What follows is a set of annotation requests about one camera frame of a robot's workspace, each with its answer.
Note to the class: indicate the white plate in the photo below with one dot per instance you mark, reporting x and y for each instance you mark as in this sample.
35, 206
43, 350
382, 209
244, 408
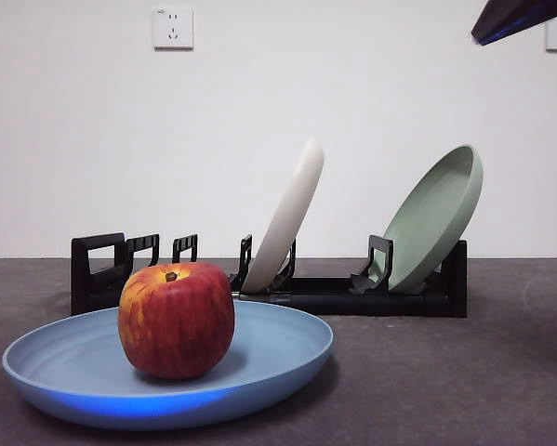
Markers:
287, 209

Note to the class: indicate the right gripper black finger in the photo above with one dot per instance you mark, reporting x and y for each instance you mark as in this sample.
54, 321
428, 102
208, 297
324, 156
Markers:
515, 16

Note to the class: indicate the blue plate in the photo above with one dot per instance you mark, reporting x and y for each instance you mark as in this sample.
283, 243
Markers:
73, 371

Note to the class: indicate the green plate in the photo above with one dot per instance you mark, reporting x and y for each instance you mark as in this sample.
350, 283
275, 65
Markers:
436, 209

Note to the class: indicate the black plate rack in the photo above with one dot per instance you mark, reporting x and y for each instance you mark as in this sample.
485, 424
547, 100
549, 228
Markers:
399, 304

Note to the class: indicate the red apple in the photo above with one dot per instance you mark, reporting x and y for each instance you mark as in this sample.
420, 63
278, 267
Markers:
176, 325

